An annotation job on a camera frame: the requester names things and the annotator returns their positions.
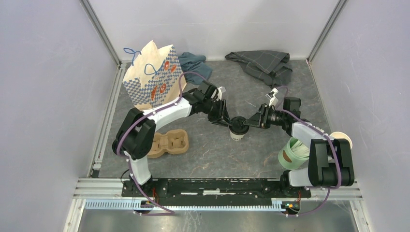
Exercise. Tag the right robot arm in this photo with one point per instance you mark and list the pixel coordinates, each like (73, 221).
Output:
(330, 162)

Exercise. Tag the blue cloth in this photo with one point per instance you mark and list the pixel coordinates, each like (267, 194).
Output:
(195, 67)

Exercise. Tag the black coffee cup lid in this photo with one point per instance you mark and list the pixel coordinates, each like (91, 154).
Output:
(237, 126)

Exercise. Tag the green cup holder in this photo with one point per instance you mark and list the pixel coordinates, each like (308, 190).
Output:
(288, 159)

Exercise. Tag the brown cardboard cup carrier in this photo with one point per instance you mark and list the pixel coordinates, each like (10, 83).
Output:
(173, 142)

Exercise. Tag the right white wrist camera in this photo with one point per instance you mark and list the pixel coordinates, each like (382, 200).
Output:
(272, 97)

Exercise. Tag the grey plaid cloth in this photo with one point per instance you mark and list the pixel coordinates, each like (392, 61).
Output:
(270, 67)

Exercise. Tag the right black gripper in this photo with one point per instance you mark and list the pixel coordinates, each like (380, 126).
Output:
(262, 117)

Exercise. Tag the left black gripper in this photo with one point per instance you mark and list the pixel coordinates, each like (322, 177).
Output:
(219, 116)

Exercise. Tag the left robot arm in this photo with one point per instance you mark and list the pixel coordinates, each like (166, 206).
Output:
(136, 134)

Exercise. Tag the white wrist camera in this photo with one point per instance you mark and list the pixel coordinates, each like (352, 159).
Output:
(220, 92)
(272, 97)

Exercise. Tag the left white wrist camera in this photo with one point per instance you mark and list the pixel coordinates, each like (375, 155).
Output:
(220, 92)

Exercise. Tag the checkered paper takeout bag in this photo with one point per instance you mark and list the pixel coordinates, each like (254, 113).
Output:
(154, 77)

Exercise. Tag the white paper coffee cup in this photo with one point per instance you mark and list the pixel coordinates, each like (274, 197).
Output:
(236, 137)

